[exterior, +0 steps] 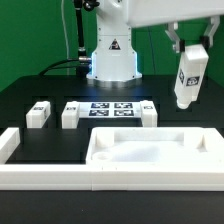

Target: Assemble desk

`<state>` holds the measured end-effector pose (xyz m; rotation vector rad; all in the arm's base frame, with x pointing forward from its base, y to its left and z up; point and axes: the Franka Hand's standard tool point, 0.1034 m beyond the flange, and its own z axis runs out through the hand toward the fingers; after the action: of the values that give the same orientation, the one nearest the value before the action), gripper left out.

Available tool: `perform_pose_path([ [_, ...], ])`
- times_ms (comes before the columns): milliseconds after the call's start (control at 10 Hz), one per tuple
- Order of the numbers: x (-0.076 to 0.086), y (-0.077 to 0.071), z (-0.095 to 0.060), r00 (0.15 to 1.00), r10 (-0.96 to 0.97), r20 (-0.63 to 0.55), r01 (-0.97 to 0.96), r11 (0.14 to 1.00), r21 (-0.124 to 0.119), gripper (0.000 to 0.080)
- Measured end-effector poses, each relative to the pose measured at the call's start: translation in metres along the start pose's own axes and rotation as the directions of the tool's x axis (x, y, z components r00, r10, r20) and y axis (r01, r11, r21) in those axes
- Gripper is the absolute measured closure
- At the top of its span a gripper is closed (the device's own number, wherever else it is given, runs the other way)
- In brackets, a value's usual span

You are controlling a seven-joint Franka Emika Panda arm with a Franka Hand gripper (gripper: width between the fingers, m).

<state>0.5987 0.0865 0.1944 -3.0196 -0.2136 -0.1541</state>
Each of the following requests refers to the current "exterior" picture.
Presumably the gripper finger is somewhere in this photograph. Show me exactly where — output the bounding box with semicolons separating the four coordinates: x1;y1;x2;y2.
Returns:
200;16;220;50
165;22;185;53

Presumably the white desk top tray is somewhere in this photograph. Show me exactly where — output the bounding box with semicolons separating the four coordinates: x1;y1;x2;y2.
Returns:
86;127;224;166

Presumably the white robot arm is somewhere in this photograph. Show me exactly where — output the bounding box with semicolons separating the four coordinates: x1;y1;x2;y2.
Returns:
83;0;224;86

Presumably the marker tag plate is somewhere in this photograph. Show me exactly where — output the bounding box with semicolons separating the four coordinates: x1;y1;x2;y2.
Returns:
80;102;140;118

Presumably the white U-shaped fence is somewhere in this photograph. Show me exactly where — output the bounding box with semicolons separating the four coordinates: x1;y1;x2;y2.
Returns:
0;128;224;191

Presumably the black cable bundle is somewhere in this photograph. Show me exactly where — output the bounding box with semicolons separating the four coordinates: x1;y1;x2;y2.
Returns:
39;56;92;77

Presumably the black camera pole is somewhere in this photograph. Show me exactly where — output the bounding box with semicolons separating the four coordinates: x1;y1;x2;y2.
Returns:
72;0;100;57

